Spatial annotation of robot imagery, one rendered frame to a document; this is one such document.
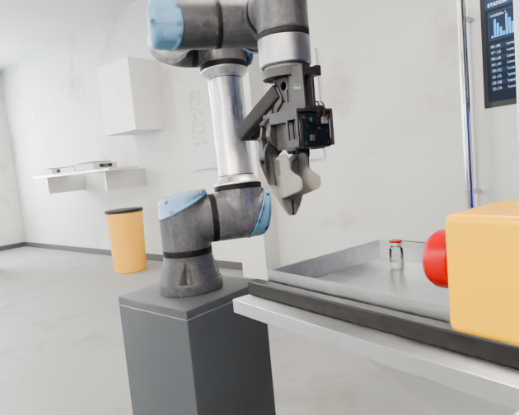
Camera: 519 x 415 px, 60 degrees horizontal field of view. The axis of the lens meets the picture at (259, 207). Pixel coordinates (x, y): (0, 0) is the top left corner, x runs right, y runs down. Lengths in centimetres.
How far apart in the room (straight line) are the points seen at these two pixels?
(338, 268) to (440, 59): 290
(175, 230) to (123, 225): 415
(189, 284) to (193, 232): 12
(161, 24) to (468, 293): 59
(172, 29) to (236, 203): 46
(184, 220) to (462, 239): 81
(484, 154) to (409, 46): 225
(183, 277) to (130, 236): 417
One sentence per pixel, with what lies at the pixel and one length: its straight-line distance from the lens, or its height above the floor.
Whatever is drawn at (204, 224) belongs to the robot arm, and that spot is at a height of 95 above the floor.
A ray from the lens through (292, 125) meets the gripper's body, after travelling 64.
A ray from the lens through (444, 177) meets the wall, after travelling 353.
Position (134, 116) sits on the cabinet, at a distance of 518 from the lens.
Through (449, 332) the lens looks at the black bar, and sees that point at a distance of 47.
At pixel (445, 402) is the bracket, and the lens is 58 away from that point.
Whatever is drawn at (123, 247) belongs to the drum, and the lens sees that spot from 523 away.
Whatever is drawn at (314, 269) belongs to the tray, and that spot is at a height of 90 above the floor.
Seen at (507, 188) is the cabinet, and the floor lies 94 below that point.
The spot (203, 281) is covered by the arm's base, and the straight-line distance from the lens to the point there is 105.
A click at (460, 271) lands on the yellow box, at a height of 100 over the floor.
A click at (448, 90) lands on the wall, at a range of 353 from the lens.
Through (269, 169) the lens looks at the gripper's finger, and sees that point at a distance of 66.
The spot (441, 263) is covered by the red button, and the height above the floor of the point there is 100.
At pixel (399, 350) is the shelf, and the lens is 48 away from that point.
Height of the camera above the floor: 107
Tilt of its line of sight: 5 degrees down
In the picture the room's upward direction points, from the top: 5 degrees counter-clockwise
